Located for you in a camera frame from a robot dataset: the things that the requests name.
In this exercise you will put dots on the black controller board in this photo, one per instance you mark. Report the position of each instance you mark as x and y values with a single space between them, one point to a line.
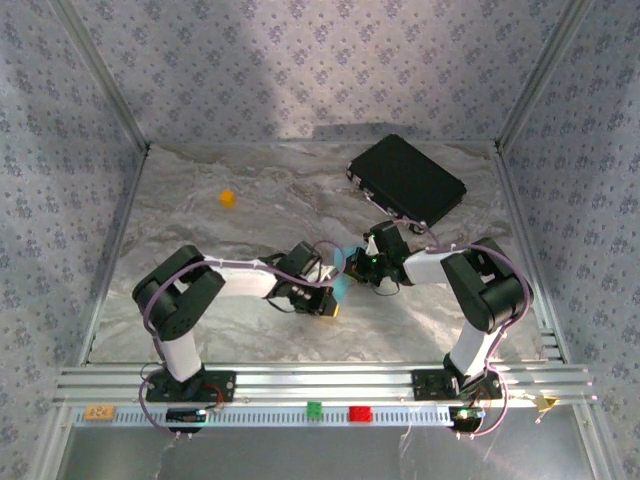
182 415
465 415

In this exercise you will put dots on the orange label plate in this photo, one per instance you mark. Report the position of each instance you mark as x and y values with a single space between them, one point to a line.
100 413

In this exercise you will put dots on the black hard case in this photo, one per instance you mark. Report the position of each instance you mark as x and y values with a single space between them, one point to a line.
407 177

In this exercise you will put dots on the aluminium mounting rail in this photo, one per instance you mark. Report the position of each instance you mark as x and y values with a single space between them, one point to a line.
325 385

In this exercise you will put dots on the light blue paper sheet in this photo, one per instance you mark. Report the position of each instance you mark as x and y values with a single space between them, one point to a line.
341 289

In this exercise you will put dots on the aluminium upright frame post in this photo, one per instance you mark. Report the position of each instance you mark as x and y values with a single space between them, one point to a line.
104 75
542 75

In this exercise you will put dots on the black left controller board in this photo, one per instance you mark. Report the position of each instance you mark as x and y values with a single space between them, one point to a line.
182 415

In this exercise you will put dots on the small red toy brick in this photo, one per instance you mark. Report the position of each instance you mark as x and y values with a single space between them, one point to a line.
360 414

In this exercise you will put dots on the black right controller board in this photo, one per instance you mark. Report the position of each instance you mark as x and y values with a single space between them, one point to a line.
465 415

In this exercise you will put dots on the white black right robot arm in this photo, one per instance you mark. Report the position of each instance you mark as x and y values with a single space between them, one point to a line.
467 350

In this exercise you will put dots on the aluminium floor edge rail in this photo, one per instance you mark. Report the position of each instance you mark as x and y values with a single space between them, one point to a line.
116 250
521 225

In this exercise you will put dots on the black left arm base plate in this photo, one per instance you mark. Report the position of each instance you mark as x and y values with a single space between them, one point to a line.
225 385

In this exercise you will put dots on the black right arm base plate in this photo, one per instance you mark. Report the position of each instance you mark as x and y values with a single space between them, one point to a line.
425 385

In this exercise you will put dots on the small green toy brick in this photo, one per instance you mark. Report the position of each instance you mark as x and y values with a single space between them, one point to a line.
314 410

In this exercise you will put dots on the small yellow cube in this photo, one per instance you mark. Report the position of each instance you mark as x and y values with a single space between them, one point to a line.
228 198

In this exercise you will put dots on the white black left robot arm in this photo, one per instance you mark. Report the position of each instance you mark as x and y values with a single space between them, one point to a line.
180 357

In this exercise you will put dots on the small yellow folded paper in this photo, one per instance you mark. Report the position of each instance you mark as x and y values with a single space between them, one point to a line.
546 402

